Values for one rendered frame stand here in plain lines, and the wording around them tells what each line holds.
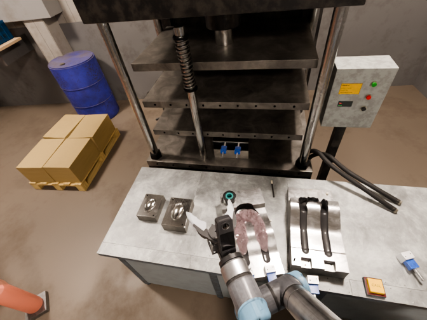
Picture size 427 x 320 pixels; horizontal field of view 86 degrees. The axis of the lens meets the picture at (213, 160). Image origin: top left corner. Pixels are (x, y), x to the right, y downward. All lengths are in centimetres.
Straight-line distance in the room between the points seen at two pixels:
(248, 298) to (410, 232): 124
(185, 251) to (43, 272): 173
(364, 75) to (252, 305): 130
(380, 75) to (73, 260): 283
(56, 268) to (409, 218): 283
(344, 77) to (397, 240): 94
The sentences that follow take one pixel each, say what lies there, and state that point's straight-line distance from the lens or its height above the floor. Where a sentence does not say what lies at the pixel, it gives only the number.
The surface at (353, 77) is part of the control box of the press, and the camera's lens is 156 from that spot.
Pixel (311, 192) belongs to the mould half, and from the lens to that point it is 158.
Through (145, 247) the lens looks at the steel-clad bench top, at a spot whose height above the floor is 80.
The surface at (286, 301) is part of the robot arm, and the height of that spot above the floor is 140.
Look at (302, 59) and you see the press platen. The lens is 142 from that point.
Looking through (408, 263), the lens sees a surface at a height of 84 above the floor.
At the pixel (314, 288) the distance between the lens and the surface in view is 135.
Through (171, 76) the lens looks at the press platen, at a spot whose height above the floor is 129.
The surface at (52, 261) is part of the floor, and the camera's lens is 289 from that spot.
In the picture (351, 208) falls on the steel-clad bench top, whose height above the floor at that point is 80.
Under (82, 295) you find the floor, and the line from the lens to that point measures 256.
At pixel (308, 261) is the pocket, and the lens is 136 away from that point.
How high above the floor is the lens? 210
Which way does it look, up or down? 46 degrees down
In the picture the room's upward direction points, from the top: 9 degrees counter-clockwise
